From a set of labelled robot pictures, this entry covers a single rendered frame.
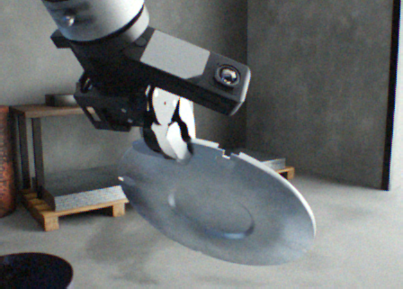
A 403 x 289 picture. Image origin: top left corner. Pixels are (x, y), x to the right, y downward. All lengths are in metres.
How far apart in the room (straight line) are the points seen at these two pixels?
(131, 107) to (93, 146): 3.86
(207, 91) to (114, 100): 0.09
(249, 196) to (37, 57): 3.60
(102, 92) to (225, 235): 0.32
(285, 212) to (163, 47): 0.26
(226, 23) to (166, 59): 4.79
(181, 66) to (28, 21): 3.68
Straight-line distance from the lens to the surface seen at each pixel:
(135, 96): 0.36
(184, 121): 0.43
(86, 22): 0.31
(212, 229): 0.61
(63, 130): 4.09
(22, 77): 3.96
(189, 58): 0.35
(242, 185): 0.48
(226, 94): 0.34
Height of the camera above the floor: 1.15
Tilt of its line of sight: 9 degrees down
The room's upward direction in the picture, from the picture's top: straight up
